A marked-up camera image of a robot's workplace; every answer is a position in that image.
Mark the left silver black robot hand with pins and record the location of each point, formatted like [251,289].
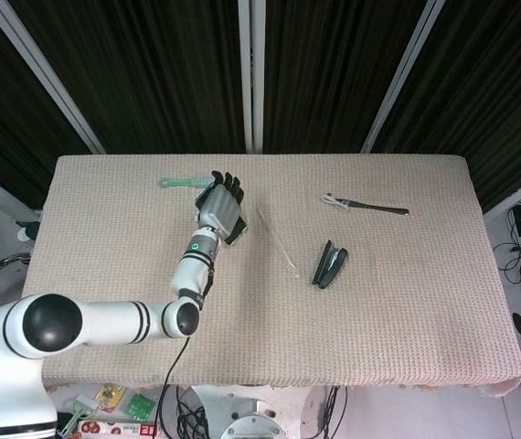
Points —
[221,208]

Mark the black smartphone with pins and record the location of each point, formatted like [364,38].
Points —
[238,232]

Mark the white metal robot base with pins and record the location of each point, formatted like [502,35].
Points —
[251,416]

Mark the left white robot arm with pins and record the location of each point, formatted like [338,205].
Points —
[105,320]

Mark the green plastic comb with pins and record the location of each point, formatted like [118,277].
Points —
[183,182]

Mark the black stapler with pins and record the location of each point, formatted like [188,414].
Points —
[329,265]

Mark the black pleated curtain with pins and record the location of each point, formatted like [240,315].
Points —
[151,78]

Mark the metal table knife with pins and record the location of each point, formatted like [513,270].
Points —
[379,208]

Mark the beige woven tablecloth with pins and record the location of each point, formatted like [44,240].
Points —
[333,329]

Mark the white black small gadget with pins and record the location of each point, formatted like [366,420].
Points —
[27,231]

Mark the green circuit board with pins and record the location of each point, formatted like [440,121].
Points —
[141,405]

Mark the yellow circuit board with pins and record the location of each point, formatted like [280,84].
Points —
[110,395]

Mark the red white printed box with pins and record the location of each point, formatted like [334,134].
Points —
[119,430]

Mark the green plastic clip tool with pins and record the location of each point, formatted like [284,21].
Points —
[74,414]

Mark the slanted white frame post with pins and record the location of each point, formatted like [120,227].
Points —
[45,73]
[402,73]

